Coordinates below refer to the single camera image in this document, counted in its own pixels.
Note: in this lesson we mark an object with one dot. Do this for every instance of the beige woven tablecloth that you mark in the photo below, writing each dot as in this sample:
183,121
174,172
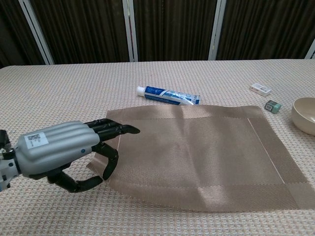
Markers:
49,98

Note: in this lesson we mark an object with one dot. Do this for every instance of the small white eraser box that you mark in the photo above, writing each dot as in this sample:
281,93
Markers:
261,89

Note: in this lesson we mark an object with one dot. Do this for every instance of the dark brown curtain panel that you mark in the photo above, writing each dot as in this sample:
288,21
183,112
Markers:
174,29
12,32
265,27
83,29

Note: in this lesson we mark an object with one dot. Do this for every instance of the small green cube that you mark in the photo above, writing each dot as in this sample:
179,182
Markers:
273,107

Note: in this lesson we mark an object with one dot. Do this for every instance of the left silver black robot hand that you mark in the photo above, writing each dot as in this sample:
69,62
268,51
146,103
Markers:
56,150

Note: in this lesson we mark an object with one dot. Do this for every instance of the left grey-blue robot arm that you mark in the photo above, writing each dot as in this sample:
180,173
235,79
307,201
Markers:
6,169

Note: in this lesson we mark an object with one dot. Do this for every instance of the blue white toothpaste tube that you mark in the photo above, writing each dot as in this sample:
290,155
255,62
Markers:
169,96

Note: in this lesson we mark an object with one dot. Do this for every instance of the grey metal frame post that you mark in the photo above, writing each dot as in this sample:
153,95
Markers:
37,34
130,32
310,50
216,32

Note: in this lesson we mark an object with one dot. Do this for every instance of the light brown bowl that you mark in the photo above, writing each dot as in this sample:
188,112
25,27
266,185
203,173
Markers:
305,118

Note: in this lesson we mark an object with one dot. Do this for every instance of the brown woven placemat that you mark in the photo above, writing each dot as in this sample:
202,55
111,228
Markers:
197,157

